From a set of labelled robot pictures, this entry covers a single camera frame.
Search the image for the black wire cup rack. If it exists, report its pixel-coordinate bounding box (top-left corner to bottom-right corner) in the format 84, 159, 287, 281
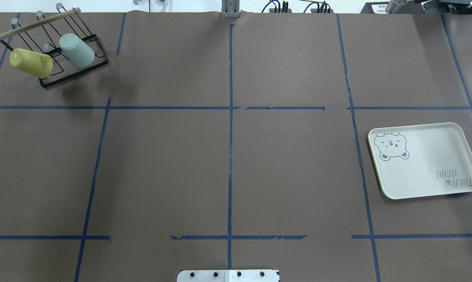
0, 2, 109, 88

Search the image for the metal cup on desk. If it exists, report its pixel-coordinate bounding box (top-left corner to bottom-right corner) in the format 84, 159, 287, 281
385, 0, 408, 14

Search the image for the yellow plastic cup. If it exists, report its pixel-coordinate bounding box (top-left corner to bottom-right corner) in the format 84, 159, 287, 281
9, 48, 53, 79

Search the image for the aluminium frame post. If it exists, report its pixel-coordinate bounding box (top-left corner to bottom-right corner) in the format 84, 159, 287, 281
221, 0, 241, 18

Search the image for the cream bear print tray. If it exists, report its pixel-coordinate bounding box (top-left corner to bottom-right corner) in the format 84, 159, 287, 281
367, 123, 472, 200

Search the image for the pale green plastic cup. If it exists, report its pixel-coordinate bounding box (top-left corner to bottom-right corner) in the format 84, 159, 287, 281
59, 33, 95, 68

